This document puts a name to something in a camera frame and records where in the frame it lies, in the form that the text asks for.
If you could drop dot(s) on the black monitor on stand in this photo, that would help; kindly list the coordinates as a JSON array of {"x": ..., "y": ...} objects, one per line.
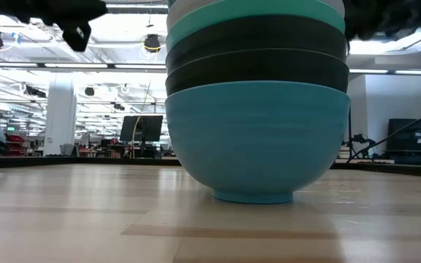
[{"x": 148, "y": 128}]

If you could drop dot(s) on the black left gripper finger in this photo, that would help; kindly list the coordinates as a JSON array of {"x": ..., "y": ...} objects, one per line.
[{"x": 75, "y": 38}]

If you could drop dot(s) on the black aluminium table frame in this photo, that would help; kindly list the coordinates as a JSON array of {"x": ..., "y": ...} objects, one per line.
[{"x": 86, "y": 160}]

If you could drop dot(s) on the light grey bowl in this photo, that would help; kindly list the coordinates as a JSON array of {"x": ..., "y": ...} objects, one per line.
[{"x": 181, "y": 11}]

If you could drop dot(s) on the blue bowl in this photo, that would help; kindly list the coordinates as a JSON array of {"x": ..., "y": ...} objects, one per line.
[{"x": 258, "y": 146}]

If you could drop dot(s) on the white building pillar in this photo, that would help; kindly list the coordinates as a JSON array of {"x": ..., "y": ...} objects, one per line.
[{"x": 60, "y": 117}]

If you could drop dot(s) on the red storage bins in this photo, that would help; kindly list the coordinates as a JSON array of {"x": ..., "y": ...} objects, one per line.
[{"x": 15, "y": 144}]

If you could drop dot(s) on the black equipment cabinet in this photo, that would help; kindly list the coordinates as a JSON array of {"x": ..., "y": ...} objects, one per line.
[{"x": 404, "y": 135}]

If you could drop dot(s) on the dark grey bowl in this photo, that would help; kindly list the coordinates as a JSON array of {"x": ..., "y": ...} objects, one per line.
[
  {"x": 258, "y": 69},
  {"x": 258, "y": 34}
]

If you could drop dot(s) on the bright turquoise bowl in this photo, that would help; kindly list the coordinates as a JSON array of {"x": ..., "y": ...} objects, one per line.
[{"x": 254, "y": 7}]

